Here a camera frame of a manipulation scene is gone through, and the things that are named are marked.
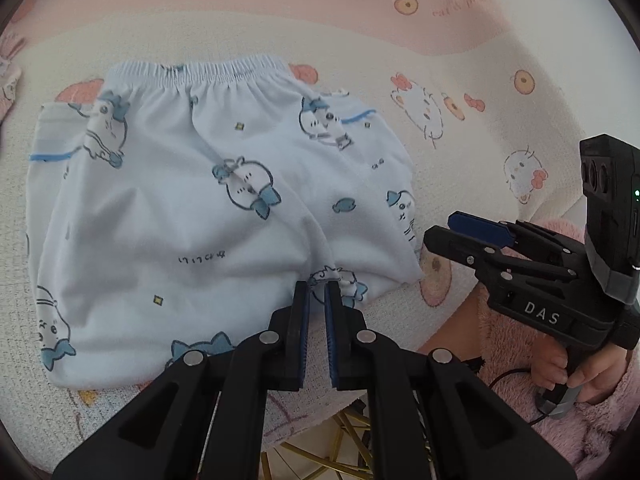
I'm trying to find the light blue cartoon pajama pants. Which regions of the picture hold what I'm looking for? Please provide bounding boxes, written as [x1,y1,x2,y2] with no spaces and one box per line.
[26,56,421,389]

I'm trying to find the pink Hello Kitty blanket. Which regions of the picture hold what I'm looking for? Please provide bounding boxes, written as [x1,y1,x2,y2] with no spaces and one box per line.
[0,0,601,461]

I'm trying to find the pink cartoon pajama garment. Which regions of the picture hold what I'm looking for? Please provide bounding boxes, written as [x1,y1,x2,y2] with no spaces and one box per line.
[0,58,22,122]

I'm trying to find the gold wire stool frame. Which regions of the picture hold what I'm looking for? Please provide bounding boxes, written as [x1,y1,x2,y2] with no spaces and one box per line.
[257,398,373,479]

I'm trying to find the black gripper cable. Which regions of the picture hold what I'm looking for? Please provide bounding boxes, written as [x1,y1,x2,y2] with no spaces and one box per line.
[487,366,551,426]

